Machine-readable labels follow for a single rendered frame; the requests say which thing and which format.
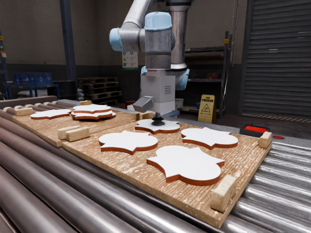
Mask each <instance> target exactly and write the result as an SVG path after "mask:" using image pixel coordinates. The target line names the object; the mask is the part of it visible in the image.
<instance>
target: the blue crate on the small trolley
mask: <svg viewBox="0 0 311 233"><path fill-rule="evenodd" d="M51 74H52V73H13V76H14V84H15V85H21V86H42V85H52V84H53V81H52V75H51Z"/></svg>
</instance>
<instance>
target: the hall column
mask: <svg viewBox="0 0 311 233"><path fill-rule="evenodd" d="M59 1H60V11H61V20H62V32H63V41H64V51H65V60H66V69H67V78H68V80H76V91H77V101H79V97H78V86H77V76H76V66H75V53H74V42H73V32H72V21H71V11H70V1H69V0H59Z"/></svg>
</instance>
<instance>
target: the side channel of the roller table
mask: <svg viewBox="0 0 311 233"><path fill-rule="evenodd" d="M53 101H57V96H53V95H51V96H42V97H32V98H20V99H10V100H1V101H0V109H1V110H3V109H4V108H5V107H11V108H14V107H15V106H23V107H24V106H25V105H27V104H31V105H34V104H38V103H41V104H43V103H45V102H50V103H51V102H53Z"/></svg>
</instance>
